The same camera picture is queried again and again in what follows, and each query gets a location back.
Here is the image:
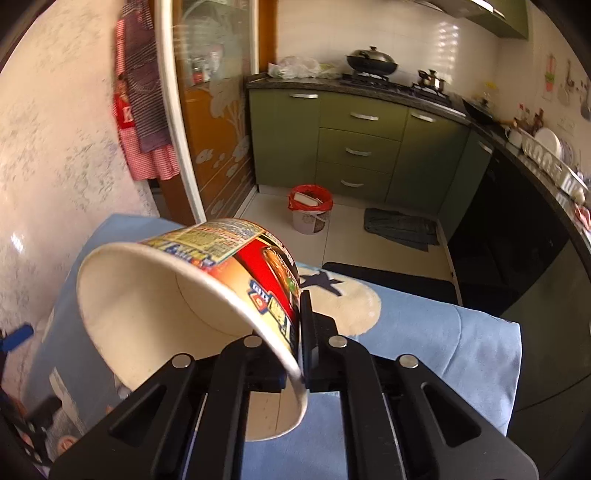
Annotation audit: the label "instant noodle paper cup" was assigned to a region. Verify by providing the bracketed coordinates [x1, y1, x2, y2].
[76, 218, 308, 441]

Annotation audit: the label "green kitchen cabinets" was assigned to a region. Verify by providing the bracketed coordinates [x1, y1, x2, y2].
[249, 89, 590, 410]

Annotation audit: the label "blue patterned tablecloth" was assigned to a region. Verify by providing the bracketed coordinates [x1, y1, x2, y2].
[32, 215, 522, 479]

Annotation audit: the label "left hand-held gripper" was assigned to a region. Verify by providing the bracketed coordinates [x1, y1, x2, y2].
[1, 323, 62, 467]

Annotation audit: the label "grey floor mat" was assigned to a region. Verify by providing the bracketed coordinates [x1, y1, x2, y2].
[363, 208, 440, 252]

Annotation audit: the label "red lined small waste bin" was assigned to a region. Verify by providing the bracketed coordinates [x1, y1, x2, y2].
[287, 184, 334, 235]

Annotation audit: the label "white dish rack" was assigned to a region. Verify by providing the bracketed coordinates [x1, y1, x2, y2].
[521, 127, 589, 200]

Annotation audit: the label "red checked hanging apron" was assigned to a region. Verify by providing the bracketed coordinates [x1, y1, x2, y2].
[113, 1, 179, 181]

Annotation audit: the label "small steel pot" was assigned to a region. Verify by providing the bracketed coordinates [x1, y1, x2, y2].
[418, 69, 445, 93]

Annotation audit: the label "black wok with lid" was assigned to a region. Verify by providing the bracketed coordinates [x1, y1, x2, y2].
[346, 46, 398, 77]

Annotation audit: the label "white plastic bag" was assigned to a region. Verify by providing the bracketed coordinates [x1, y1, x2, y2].
[267, 56, 322, 80]

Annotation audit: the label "glass sliding door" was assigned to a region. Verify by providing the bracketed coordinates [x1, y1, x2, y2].
[153, 1, 256, 225]

